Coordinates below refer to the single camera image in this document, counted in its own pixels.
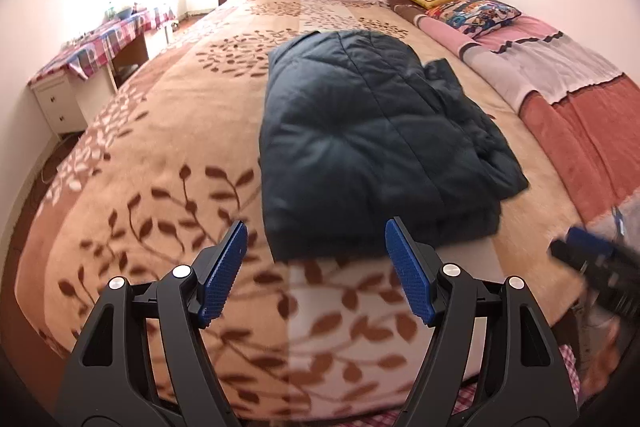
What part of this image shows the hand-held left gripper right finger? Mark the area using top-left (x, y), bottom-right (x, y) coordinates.
top-left (384, 217), bottom-right (581, 427)

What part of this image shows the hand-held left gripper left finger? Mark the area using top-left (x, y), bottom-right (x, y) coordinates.
top-left (52, 221), bottom-right (249, 427)

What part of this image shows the dark blue puffer jacket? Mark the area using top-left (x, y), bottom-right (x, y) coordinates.
top-left (258, 29), bottom-right (531, 263)

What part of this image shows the person's right hand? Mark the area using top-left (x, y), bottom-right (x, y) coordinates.
top-left (582, 322), bottom-right (623, 400)

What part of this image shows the pink red patchwork blanket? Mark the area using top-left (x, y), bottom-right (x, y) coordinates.
top-left (415, 12), bottom-right (640, 233)

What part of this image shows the bed with leaf blanket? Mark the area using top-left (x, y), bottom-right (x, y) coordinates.
top-left (15, 0), bottom-right (586, 423)

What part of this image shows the white drawer cabinet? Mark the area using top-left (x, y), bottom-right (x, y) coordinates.
top-left (32, 57), bottom-right (119, 138)

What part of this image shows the wooden desk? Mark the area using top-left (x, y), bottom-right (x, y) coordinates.
top-left (111, 19), bottom-right (173, 78)

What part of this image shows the cartoon print pillow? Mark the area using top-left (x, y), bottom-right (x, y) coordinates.
top-left (425, 0), bottom-right (522, 38)

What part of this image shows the plaid tablecloth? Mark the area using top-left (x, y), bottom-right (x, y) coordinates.
top-left (27, 4), bottom-right (176, 88)

